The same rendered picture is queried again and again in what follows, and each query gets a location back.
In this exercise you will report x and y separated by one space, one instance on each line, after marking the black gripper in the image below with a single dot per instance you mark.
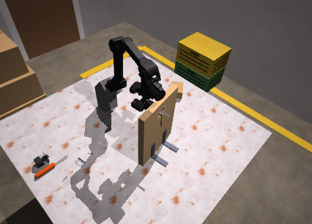
139 104

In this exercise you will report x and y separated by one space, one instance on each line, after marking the tan cardboard box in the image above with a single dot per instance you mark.
180 89

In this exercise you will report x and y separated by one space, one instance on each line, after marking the brown wooden door panel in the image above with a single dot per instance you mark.
152 123

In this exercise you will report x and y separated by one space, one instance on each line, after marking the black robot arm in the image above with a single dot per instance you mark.
146 67

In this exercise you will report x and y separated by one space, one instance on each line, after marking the orange-handled screwdriver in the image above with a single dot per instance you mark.
46 169

